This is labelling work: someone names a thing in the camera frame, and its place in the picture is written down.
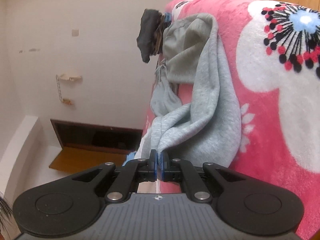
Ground wall socket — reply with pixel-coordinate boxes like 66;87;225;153
72;29;79;37

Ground wall hook rack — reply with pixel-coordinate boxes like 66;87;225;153
55;74;82;106

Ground brown folded clothes in stack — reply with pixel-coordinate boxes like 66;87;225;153
151;12;172;55

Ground pink floral blanket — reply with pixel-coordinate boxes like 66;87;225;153
137;0;319;239

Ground light blue garment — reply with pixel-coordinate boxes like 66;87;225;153
122;151;137;166

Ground grey sweatpants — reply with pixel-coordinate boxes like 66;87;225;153
140;13;241;167

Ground black folded garment on stack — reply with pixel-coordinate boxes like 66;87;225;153
136;9;163;63

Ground wooden door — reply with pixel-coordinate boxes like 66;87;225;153
49;119;143;174

